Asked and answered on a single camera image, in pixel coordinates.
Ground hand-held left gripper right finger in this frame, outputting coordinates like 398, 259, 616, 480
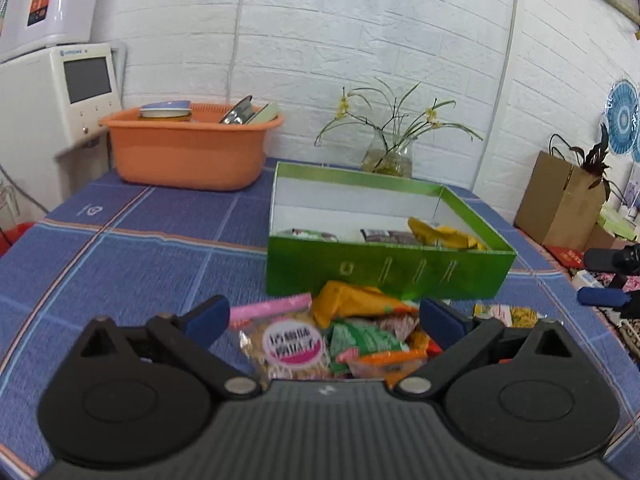
385, 299, 573, 403

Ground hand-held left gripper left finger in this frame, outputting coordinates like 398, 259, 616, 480
75, 295, 262, 402

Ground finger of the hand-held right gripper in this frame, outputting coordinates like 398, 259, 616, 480
576, 286, 640, 319
584, 246, 640, 277

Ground orange striped snack packet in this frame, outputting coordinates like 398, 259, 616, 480
347, 350, 429, 380

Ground orange yellow snack packet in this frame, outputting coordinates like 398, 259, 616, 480
312, 281, 419, 329

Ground green cardboard box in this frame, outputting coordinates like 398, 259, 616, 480
265, 161, 517, 301

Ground brown cardboard box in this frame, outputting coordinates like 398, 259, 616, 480
585, 222, 632, 252

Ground red booklet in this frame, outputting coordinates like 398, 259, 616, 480
545, 244, 586, 269

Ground pale green box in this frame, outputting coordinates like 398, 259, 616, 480
597, 204, 640, 241

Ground brown paper bag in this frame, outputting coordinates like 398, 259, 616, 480
514, 134, 609, 252

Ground crumpled yellow snack packet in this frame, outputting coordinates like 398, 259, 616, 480
407, 217, 489, 251

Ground brown snack packet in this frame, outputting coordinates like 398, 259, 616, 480
361, 228, 416, 245

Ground purple leaf plant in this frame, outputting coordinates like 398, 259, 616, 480
570, 127, 627, 202

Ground blue plaid tablecloth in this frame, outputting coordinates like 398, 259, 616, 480
0, 157, 640, 480

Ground green white snack packet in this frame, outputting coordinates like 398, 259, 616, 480
274, 228, 339, 242

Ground large blue paper fan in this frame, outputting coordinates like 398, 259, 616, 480
602, 78, 640, 156

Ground orange plastic basin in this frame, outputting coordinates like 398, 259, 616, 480
99, 102, 286, 192

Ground glass vase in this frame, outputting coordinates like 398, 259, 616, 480
361, 127, 414, 179

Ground yellow flowering plant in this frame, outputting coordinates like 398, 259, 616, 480
314, 77, 484, 171

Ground steel bowl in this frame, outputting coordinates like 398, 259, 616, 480
218, 95, 256, 125

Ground dishes in basin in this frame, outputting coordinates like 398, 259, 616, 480
139, 100, 193, 122

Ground pale green plate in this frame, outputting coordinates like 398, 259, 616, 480
247, 102, 280, 125

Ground white appliance with screen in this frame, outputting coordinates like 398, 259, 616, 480
0, 43, 127, 213

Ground tall white appliance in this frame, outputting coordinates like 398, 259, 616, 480
0, 0, 109, 64

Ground white wall cable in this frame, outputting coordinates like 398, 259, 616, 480
470, 0, 522, 191

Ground grey wall cable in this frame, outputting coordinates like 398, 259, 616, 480
226, 0, 252, 103

